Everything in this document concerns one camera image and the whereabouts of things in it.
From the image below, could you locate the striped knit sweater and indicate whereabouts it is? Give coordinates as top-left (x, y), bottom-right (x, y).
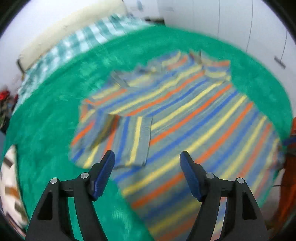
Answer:
top-left (70, 51), bottom-right (281, 240)

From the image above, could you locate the orange object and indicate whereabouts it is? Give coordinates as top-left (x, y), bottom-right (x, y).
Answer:
top-left (273, 118), bottom-right (295, 233)

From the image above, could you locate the white patterned cloth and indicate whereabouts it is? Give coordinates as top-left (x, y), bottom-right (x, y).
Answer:
top-left (1, 145), bottom-right (29, 239)

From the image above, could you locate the green plush blanket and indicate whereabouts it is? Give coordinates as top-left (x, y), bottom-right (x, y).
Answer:
top-left (6, 25), bottom-right (293, 240)

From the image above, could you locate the clutter pile with red item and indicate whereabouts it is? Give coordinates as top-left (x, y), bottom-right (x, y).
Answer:
top-left (1, 89), bottom-right (19, 135)

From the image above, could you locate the white wardrobe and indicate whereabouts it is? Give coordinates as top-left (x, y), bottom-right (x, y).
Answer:
top-left (158, 0), bottom-right (295, 74)

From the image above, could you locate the cream headboard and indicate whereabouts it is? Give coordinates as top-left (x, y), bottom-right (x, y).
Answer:
top-left (18, 1), bottom-right (127, 72)

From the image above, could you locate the teal checkered bed sheet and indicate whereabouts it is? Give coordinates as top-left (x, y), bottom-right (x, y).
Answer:
top-left (15, 14), bottom-right (150, 109)

